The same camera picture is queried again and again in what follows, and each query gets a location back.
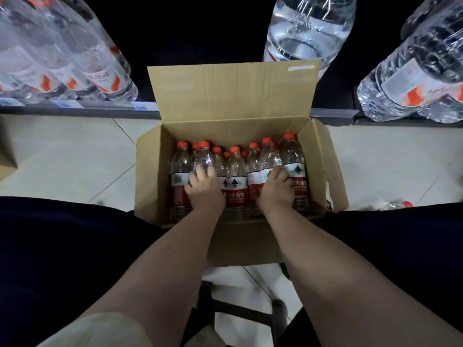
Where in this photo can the closed brown cardboard box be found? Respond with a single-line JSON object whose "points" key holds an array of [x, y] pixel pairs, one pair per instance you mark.
{"points": [[7, 151]]}

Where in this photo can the group of red-capped water bottles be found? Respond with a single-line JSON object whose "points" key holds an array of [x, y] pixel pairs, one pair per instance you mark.
{"points": [[237, 184]]}

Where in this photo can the grey shelf edge rail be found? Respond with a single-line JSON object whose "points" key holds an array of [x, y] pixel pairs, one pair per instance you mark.
{"points": [[90, 111]]}

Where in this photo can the person's left leg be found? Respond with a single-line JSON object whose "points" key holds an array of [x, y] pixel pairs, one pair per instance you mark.
{"points": [[54, 256]]}

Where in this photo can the empty crushed plastic bottle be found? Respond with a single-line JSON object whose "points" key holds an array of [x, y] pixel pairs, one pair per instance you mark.
{"points": [[396, 205]]}

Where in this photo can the person's left forearm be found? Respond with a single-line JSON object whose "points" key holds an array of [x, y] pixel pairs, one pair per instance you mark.
{"points": [[170, 263]]}

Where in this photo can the open brown cardboard box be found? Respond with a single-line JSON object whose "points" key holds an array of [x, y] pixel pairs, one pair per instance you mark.
{"points": [[231, 93]]}

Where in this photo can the person's right fingers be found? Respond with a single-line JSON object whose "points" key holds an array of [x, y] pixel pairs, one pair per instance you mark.
{"points": [[280, 175]]}

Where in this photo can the person's right hand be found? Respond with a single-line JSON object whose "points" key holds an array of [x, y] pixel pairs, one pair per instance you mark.
{"points": [[276, 195]]}

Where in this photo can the person's leg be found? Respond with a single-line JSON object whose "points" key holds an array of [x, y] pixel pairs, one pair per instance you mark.
{"points": [[405, 249], [54, 256]]}

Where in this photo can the blue white price label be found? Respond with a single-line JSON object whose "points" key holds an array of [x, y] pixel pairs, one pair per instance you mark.
{"points": [[65, 104], [11, 102], [145, 106]]}

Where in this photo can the person's right forearm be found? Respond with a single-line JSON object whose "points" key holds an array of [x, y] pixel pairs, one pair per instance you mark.
{"points": [[325, 281]]}

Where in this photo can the black stool frame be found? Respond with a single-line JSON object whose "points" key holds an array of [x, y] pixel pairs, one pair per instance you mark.
{"points": [[246, 314]]}

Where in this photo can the person's right leg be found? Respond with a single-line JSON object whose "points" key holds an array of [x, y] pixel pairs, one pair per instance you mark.
{"points": [[405, 249]]}

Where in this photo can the large clear water jug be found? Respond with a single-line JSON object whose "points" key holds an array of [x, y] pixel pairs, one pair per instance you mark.
{"points": [[443, 110], [412, 75], [39, 64], [423, 14], [97, 57], [309, 28]]}

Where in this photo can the person's left hand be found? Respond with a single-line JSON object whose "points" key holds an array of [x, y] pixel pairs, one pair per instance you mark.
{"points": [[206, 195]]}

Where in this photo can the small red-capped water bottle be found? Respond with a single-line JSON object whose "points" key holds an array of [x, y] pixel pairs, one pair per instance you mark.
{"points": [[204, 155], [269, 155]]}

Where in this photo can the person's white sleeve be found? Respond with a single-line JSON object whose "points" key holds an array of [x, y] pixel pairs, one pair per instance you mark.
{"points": [[97, 332]]}

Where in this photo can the person's left fingers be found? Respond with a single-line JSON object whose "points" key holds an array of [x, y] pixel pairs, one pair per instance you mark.
{"points": [[202, 174]]}

